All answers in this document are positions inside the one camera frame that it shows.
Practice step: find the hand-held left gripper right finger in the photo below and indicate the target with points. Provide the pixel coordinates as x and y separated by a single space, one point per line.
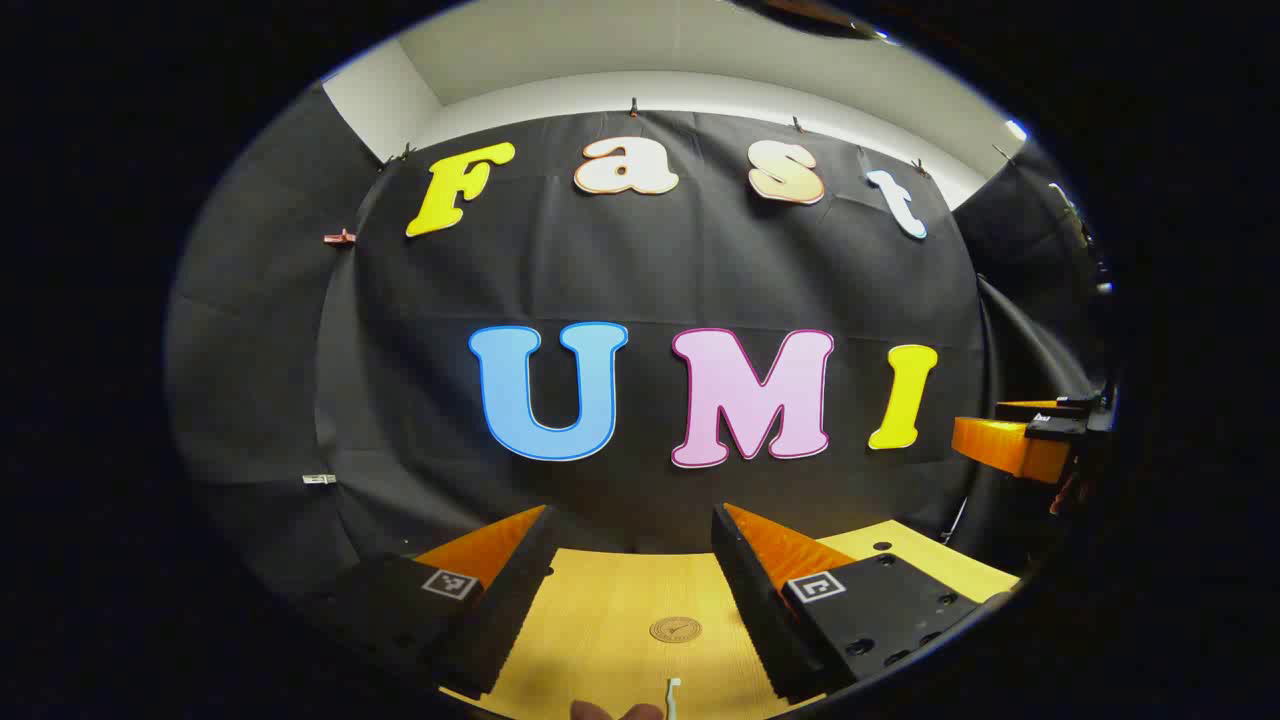
750 610

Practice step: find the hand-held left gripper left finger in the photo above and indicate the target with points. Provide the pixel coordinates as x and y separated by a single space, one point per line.
505 600

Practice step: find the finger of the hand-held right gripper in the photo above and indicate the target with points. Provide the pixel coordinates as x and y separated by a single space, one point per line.
1010 447
1050 407

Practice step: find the round brown coaster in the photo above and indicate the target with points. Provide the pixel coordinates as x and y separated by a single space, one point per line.
675 629

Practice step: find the white toothbrush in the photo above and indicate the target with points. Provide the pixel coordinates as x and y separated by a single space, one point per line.
673 697

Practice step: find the wooden desktop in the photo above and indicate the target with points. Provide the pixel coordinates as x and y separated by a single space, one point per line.
620 600

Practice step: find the black backdrop cloth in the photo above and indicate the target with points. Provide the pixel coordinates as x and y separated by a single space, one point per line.
620 270

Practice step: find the pink cloth clip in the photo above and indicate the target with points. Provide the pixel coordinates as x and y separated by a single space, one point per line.
340 238

